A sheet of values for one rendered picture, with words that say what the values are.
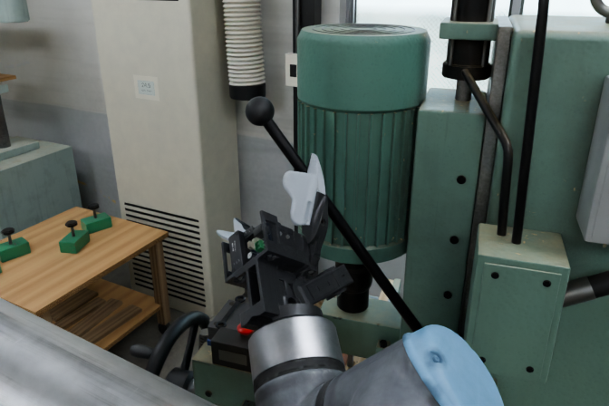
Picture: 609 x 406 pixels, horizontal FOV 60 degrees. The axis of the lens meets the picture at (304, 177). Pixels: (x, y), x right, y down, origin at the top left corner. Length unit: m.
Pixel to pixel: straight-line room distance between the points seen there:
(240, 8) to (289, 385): 1.80
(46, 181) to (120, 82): 0.80
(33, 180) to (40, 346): 2.59
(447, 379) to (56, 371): 0.25
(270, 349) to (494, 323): 0.25
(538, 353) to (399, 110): 0.32
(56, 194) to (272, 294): 2.58
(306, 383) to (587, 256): 0.36
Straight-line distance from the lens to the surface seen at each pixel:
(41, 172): 2.98
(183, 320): 1.07
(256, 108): 0.62
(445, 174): 0.68
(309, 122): 0.70
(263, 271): 0.54
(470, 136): 0.66
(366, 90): 0.65
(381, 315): 0.86
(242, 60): 2.16
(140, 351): 1.06
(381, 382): 0.40
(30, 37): 3.33
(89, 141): 3.18
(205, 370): 0.97
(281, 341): 0.51
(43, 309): 2.01
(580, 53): 0.61
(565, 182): 0.64
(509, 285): 0.60
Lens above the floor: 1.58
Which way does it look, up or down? 22 degrees down
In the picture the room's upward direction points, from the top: straight up
